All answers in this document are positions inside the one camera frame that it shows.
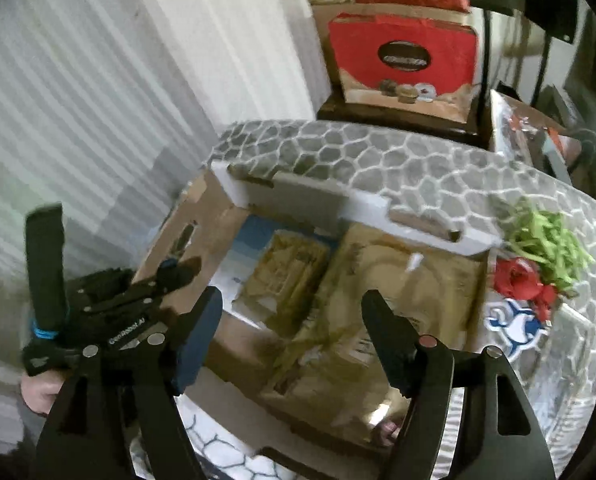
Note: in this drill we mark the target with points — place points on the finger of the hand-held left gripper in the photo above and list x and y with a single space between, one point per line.
175 271

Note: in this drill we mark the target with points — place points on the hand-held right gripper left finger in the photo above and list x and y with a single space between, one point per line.
200 340

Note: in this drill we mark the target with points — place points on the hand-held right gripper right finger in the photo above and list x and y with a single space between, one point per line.
385 340

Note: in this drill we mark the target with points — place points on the golden plastic packets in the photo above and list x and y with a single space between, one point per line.
348 270

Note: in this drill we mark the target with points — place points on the small brown padded envelope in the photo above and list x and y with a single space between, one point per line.
288 275

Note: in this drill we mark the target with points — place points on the blue white tag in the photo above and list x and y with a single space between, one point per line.
515 325

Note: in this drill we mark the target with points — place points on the red item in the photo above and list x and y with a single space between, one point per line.
520 280

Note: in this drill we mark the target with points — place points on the person's left hand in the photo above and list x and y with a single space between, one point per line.
38 392

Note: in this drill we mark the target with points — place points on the white curtain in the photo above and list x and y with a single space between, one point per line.
103 110

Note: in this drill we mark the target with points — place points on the dark wooden stand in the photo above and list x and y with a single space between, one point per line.
393 117

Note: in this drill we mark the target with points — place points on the red gift bag oval label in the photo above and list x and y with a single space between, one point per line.
358 55

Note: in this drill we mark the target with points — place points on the black speaker pole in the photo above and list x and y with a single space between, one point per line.
540 70
486 60

